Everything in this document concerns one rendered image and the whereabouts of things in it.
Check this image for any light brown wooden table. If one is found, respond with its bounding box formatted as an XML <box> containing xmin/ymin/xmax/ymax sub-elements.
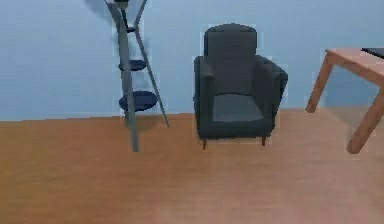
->
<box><xmin>305</xmin><ymin>47</ymin><xmax>384</xmax><ymax>155</ymax></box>

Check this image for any grey tripod floor lamp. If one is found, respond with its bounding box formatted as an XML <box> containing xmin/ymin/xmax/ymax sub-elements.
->
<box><xmin>103</xmin><ymin>0</ymin><xmax>171</xmax><ymax>153</ymax></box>

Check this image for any flat black object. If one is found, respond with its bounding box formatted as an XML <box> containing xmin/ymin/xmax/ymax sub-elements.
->
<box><xmin>361</xmin><ymin>47</ymin><xmax>384</xmax><ymax>60</ymax></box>

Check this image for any dark grey armchair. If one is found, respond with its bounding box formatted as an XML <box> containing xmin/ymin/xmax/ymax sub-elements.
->
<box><xmin>193</xmin><ymin>22</ymin><xmax>289</xmax><ymax>151</ymax></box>

